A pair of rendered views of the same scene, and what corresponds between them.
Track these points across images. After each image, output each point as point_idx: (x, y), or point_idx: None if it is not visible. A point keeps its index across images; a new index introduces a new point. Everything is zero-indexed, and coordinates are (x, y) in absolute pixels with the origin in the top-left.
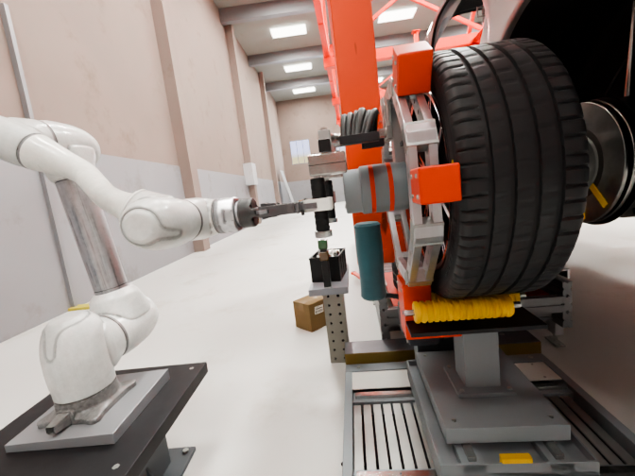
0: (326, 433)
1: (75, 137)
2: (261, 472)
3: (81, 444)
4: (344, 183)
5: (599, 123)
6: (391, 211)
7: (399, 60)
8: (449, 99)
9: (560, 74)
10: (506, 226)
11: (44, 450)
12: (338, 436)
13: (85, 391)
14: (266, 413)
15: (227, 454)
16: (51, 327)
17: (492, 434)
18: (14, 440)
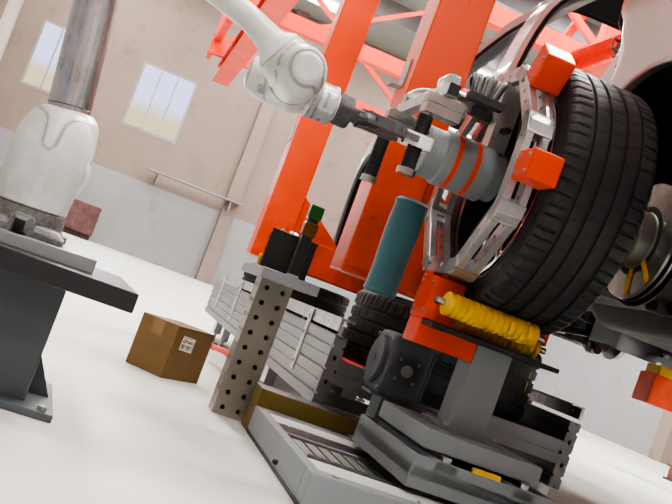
0: (235, 448)
1: None
2: (162, 436)
3: (51, 256)
4: (432, 138)
5: (668, 205)
6: (459, 194)
7: (547, 58)
8: (573, 111)
9: (653, 138)
10: (573, 231)
11: (1, 242)
12: (253, 455)
13: (56, 206)
14: (136, 406)
15: (102, 410)
16: (60, 111)
17: (470, 453)
18: None
